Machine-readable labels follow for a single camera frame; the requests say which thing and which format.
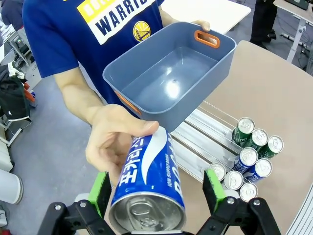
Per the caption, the blue Pocari Sweat can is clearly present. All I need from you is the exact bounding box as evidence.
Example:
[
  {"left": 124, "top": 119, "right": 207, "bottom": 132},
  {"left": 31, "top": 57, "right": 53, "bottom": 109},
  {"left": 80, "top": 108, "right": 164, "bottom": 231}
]
[
  {"left": 108, "top": 126, "right": 186, "bottom": 233},
  {"left": 233, "top": 147, "right": 259, "bottom": 172},
  {"left": 244, "top": 158, "right": 273, "bottom": 183}
]

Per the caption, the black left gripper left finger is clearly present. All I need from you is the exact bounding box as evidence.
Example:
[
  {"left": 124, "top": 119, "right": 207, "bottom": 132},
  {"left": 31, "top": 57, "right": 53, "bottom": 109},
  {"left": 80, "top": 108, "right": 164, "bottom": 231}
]
[{"left": 36, "top": 170, "right": 117, "bottom": 235}]

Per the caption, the green Chilsung cider can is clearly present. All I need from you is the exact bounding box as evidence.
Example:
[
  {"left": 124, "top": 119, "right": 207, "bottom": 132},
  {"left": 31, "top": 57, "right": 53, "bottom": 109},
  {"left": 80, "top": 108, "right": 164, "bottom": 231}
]
[
  {"left": 258, "top": 135, "right": 284, "bottom": 160},
  {"left": 244, "top": 128, "right": 269, "bottom": 152},
  {"left": 231, "top": 117, "right": 256, "bottom": 145}
]

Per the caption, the person's left hand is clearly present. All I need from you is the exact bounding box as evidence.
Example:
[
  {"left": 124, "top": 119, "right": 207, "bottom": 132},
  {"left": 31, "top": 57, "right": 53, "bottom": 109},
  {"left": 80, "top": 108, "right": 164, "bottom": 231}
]
[{"left": 190, "top": 19, "right": 211, "bottom": 32}]

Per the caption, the person's left forearm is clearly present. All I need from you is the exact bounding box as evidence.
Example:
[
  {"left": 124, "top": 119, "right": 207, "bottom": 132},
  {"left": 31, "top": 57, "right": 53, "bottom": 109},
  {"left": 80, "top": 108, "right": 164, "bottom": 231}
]
[{"left": 160, "top": 9, "right": 196, "bottom": 27}]

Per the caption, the black jacket on chair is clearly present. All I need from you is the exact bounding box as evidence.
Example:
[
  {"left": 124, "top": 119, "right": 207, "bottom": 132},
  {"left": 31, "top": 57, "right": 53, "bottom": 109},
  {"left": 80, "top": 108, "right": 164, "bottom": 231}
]
[{"left": 0, "top": 61, "right": 32, "bottom": 123}]

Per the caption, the person's right forearm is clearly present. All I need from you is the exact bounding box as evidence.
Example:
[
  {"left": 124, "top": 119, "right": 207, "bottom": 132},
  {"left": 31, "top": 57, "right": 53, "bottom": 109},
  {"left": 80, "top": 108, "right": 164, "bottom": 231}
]
[{"left": 53, "top": 67, "right": 108, "bottom": 127}]

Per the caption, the white can dispenser rack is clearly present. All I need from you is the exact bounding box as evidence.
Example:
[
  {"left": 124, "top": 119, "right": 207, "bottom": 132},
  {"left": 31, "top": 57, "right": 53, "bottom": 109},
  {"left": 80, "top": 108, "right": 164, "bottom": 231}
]
[{"left": 170, "top": 100, "right": 286, "bottom": 196}]

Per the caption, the white desk leg stand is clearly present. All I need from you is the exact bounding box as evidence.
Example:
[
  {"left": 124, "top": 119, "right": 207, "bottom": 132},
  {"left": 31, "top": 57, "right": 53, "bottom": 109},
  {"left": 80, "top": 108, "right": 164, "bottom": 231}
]
[{"left": 281, "top": 13, "right": 308, "bottom": 63}]

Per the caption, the blue bin with orange handles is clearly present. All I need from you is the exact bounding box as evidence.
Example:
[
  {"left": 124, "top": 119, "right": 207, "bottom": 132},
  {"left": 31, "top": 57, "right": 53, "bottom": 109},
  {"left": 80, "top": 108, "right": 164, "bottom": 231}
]
[{"left": 102, "top": 21, "right": 237, "bottom": 133}]

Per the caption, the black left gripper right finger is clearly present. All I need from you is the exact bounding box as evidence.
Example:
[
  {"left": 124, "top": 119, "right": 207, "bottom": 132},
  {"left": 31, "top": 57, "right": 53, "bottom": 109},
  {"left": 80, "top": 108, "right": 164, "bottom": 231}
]
[{"left": 197, "top": 168, "right": 282, "bottom": 235}]

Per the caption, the person in blue Warriors shirt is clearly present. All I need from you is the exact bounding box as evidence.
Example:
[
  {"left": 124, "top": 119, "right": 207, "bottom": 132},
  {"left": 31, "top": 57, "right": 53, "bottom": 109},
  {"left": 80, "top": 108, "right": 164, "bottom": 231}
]
[{"left": 22, "top": 0, "right": 164, "bottom": 118}]

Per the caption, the person's right hand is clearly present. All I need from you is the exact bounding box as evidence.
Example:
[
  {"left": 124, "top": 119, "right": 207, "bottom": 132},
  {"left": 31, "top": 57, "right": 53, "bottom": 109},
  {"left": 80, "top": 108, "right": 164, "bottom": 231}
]
[{"left": 85, "top": 104, "right": 160, "bottom": 187}]

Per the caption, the black Pepsi can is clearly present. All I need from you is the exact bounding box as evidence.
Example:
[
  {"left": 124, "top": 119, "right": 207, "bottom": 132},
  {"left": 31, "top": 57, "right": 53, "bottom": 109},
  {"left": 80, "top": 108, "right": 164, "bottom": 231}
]
[
  {"left": 239, "top": 182, "right": 259, "bottom": 203},
  {"left": 207, "top": 162, "right": 227, "bottom": 182},
  {"left": 224, "top": 170, "right": 245, "bottom": 191}
]

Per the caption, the white cylindrical air purifier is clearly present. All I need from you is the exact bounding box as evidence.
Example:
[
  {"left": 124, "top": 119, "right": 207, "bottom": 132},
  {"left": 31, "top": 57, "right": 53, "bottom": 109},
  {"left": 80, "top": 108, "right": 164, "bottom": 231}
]
[{"left": 0, "top": 168, "right": 24, "bottom": 205}]

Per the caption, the person in black trousers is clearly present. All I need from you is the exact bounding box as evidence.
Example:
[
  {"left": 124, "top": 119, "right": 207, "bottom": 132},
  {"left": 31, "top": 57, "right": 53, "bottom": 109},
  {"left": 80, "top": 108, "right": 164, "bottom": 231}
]
[{"left": 249, "top": 0, "right": 278, "bottom": 48}]

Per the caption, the large white table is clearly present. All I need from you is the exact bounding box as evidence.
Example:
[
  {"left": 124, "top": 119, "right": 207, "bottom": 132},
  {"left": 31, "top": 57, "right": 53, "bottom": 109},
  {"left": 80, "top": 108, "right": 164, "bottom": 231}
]
[{"left": 158, "top": 0, "right": 252, "bottom": 35}]

